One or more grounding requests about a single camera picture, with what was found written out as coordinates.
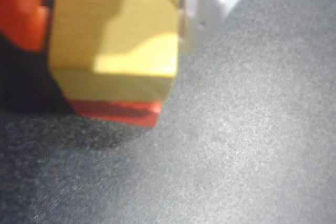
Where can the yellow wooden cube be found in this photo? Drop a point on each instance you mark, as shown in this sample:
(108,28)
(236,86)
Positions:
(113,37)

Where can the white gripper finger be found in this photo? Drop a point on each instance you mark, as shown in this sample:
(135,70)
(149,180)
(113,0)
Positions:
(210,3)

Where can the red wooden cube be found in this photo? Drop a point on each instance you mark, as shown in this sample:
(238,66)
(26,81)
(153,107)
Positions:
(118,112)

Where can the black table mat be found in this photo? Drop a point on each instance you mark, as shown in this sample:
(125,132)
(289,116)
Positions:
(236,142)

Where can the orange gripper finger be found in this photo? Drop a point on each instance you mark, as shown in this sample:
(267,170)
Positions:
(21,9)

